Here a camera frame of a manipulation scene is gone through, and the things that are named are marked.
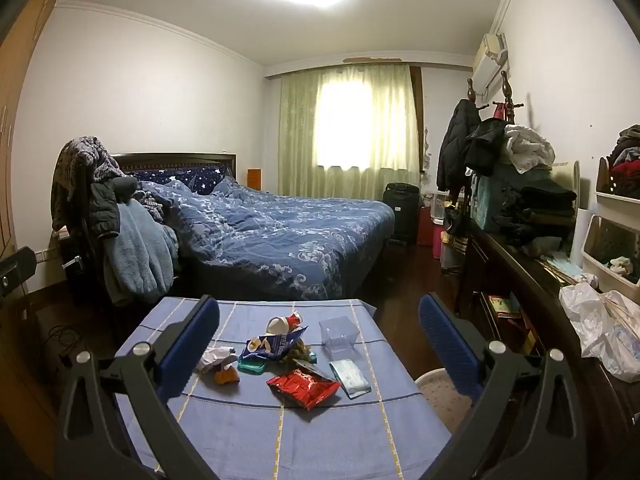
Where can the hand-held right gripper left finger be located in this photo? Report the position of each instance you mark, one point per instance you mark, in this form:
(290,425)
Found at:
(187,347)

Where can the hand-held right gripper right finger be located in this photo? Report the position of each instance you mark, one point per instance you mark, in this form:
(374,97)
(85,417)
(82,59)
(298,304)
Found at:
(450,347)

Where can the white tissue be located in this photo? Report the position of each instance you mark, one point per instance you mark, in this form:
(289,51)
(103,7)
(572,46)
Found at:
(212,357)

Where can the white pink-dotted trash bin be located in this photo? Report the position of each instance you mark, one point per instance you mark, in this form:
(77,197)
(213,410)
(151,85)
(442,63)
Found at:
(440,400)

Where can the teal snack wrapper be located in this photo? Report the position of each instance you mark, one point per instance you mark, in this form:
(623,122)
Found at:
(252,366)

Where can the blue chip bag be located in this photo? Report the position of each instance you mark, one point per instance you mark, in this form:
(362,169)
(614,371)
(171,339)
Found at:
(272,345)

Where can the red white paper cup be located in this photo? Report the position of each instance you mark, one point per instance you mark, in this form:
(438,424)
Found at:
(277,324)

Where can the light blue wipes packet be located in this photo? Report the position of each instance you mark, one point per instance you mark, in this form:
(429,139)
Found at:
(350,380)

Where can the clear plastic cup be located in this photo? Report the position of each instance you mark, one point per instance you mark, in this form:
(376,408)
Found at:
(340,335)

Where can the pile of brown nut shells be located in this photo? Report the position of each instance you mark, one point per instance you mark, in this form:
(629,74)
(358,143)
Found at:
(300,351)

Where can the silver foil wrapper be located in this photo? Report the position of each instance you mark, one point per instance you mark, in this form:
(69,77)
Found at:
(310,367)

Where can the red snack bag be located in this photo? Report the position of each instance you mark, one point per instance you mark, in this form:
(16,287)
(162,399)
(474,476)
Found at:
(305,387)

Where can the green cover book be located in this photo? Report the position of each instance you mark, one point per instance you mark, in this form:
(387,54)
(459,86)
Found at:
(502,306)

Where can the dark wooden dresser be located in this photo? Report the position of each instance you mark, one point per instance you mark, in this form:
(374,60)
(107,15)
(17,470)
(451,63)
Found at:
(550,320)

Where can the light blue fleece robe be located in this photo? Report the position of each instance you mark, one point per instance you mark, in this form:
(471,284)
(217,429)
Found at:
(140,255)

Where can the pink bucket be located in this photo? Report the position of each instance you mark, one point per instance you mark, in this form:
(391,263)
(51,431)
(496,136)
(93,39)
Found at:
(438,242)

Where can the blue plaid tablecloth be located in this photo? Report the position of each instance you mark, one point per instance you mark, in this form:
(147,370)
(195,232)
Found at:
(250,435)

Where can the dark puffer jacket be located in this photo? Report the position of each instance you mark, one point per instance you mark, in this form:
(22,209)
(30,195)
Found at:
(105,210)

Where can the red box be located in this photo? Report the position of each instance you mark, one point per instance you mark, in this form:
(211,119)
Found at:
(425,225)

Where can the grey patterned knit sweater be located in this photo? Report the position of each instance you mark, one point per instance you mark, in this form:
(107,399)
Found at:
(75,160)

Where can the white plastic container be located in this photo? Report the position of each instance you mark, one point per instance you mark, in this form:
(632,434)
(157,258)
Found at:
(439,205)

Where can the black suitcase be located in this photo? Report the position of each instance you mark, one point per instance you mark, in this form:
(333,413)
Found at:
(400,210)

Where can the white plastic bag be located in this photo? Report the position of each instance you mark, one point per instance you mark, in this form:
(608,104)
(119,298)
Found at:
(595,325)

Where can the teal gift bag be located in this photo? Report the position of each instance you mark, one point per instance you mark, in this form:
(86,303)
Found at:
(485,202)

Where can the blue floral duvet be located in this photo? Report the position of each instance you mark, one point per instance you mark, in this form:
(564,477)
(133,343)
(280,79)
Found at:
(280,230)

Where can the pile of folded dark clothes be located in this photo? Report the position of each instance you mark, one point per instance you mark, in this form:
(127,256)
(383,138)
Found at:
(540,210)

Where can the dark blue star pillow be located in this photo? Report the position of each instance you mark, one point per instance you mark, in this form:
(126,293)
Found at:
(200,180)

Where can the orange wooden cabinet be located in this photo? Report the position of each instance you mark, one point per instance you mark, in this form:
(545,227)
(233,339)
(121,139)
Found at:
(254,180)

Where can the light wooden wardrobe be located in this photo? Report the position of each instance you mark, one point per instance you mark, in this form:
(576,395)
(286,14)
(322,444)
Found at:
(20,85)

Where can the dark wooden bed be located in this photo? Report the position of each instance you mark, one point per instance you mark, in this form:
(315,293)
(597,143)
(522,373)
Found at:
(175,160)

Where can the white plastic basket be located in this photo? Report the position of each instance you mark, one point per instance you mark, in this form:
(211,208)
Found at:
(607,245)
(612,202)

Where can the black hanging coat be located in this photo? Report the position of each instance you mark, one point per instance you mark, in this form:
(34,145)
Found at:
(455,145)

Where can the black jacket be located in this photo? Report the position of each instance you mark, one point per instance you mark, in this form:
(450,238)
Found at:
(485,147)

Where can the cream round appliance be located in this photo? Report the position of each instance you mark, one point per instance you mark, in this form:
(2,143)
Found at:
(567,180)

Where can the white cloth heap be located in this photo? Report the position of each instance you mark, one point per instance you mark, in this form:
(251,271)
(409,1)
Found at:
(530,147)

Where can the pale green curtain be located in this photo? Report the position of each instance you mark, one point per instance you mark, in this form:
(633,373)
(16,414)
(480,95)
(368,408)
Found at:
(295,135)

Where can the heap of red dark clothes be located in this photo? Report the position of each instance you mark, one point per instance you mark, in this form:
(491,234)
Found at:
(627,160)

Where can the wooden coat rack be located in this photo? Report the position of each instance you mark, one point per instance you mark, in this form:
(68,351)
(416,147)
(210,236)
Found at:
(507,92)

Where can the wall socket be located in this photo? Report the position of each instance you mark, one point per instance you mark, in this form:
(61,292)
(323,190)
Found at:
(41,256)

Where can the white wall air conditioner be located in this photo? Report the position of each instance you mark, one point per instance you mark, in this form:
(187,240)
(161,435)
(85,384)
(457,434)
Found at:
(487,67)

